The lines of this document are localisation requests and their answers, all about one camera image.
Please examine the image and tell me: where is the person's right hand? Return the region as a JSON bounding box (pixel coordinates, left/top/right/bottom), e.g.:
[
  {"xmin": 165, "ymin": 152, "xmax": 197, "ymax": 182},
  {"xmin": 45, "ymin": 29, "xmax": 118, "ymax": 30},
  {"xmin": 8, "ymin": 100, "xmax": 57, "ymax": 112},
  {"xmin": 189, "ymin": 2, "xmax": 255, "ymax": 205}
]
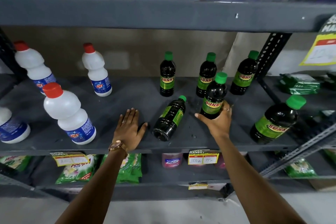
[{"xmin": 194, "ymin": 100, "xmax": 233, "ymax": 139}]

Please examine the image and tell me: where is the person's left hand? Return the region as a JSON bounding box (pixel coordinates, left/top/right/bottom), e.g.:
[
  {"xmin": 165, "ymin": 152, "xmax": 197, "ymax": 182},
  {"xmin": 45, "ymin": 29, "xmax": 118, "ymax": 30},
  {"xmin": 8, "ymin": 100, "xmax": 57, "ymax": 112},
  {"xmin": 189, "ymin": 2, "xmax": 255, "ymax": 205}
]
[{"xmin": 113, "ymin": 108, "xmax": 149, "ymax": 153}]

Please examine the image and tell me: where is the dark bottle with green cap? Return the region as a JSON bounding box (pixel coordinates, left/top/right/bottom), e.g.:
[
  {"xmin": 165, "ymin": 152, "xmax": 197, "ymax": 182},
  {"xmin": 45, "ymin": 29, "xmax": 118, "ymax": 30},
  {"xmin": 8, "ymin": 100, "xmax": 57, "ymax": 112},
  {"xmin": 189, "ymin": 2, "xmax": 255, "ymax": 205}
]
[
  {"xmin": 196, "ymin": 52, "xmax": 217, "ymax": 98},
  {"xmin": 152, "ymin": 95, "xmax": 187, "ymax": 142},
  {"xmin": 250, "ymin": 95, "xmax": 307, "ymax": 145},
  {"xmin": 159, "ymin": 51, "xmax": 176, "ymax": 97},
  {"xmin": 200, "ymin": 72, "xmax": 228, "ymax": 120},
  {"xmin": 230, "ymin": 50, "xmax": 260, "ymax": 96}
]

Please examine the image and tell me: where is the person's left forearm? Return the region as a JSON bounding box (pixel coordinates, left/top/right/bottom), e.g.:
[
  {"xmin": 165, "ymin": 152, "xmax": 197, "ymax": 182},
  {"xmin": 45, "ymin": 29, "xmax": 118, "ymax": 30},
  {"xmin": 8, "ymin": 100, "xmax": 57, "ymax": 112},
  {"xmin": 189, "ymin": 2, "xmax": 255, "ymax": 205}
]
[{"xmin": 55, "ymin": 150, "xmax": 130, "ymax": 224}]

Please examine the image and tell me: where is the person's right forearm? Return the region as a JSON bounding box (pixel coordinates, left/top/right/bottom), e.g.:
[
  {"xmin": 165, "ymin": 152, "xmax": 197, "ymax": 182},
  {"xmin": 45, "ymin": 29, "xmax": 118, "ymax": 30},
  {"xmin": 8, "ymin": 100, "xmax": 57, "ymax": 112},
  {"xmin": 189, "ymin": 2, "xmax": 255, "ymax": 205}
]
[{"xmin": 210, "ymin": 132, "xmax": 308, "ymax": 224}]

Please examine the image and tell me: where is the rose gold wrist watch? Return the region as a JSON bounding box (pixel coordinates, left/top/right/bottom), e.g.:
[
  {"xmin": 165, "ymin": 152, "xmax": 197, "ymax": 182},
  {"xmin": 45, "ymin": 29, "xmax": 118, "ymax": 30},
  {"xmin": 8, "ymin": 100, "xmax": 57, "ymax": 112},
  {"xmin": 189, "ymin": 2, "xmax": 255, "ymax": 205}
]
[{"xmin": 108, "ymin": 140, "xmax": 129, "ymax": 158}]

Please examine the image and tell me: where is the green detergent powder packet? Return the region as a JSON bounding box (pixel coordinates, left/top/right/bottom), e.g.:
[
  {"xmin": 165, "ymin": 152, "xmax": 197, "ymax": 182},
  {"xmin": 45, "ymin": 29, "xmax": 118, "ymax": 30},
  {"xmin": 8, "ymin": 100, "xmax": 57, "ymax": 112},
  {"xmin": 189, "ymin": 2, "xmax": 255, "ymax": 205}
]
[
  {"xmin": 55, "ymin": 154, "xmax": 99, "ymax": 185},
  {"xmin": 283, "ymin": 157, "xmax": 318, "ymax": 179},
  {"xmin": 101, "ymin": 153, "xmax": 143, "ymax": 184},
  {"xmin": 0, "ymin": 155, "xmax": 33, "ymax": 172}
]

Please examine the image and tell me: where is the pink bottle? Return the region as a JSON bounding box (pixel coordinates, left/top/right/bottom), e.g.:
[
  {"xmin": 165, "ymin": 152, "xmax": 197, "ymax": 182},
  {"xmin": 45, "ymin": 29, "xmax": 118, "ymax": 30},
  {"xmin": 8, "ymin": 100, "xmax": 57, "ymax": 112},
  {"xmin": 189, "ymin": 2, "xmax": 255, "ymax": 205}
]
[{"xmin": 161, "ymin": 152, "xmax": 183, "ymax": 169}]

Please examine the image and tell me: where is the white bottle with red cap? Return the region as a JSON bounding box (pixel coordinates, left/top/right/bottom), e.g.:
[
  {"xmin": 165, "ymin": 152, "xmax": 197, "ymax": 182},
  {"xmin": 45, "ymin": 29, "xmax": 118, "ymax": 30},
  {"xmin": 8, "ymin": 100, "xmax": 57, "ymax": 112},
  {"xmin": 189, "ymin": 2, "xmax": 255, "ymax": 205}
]
[
  {"xmin": 0, "ymin": 107, "xmax": 31, "ymax": 144},
  {"xmin": 13, "ymin": 41, "xmax": 57, "ymax": 96},
  {"xmin": 43, "ymin": 82, "xmax": 97, "ymax": 145},
  {"xmin": 82, "ymin": 43, "xmax": 113, "ymax": 97}
]

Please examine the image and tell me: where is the dark green wrapped packet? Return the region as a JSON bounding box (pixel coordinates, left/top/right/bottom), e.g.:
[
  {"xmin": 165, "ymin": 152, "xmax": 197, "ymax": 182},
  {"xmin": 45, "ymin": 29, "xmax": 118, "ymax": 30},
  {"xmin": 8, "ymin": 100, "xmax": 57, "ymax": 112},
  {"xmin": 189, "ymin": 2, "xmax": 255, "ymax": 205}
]
[{"xmin": 278, "ymin": 73, "xmax": 321, "ymax": 95}]

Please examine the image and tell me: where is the grey metal shelf rack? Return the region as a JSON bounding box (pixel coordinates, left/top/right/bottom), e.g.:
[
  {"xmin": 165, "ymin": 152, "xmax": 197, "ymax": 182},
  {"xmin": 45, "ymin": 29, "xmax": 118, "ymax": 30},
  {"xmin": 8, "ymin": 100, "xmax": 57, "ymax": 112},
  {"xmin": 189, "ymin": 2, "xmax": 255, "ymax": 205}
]
[{"xmin": 0, "ymin": 0, "xmax": 336, "ymax": 202}]

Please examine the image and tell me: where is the grey perforated metal rack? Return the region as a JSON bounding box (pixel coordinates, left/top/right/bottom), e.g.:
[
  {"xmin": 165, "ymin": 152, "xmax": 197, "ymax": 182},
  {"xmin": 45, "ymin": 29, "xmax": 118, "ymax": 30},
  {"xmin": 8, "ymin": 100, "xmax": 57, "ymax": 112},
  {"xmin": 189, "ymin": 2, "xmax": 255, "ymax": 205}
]
[{"xmin": 256, "ymin": 32, "xmax": 336, "ymax": 195}]

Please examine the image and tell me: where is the large yellow price sign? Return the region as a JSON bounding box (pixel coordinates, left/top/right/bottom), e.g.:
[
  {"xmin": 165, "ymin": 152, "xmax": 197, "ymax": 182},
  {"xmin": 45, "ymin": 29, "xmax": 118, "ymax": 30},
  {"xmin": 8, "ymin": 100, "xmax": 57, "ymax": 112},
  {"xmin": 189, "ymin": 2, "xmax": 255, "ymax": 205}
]
[{"xmin": 299, "ymin": 15, "xmax": 336, "ymax": 66}]

